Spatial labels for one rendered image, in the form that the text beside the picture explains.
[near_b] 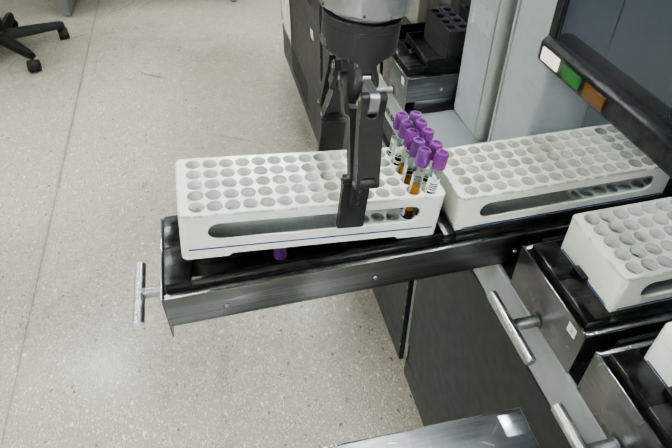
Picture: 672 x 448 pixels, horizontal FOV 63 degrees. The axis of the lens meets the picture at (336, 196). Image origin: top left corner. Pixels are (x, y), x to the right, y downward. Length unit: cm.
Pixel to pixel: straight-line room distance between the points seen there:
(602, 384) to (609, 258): 13
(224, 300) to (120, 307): 111
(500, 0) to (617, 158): 28
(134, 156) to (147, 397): 106
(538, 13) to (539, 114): 13
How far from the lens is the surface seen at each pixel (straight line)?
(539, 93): 80
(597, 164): 76
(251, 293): 65
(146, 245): 189
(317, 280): 65
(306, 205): 59
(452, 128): 101
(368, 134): 52
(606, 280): 65
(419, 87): 102
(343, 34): 51
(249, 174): 64
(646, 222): 71
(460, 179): 69
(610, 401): 64
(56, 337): 174
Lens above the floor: 129
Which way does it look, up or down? 41 degrees down
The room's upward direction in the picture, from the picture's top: straight up
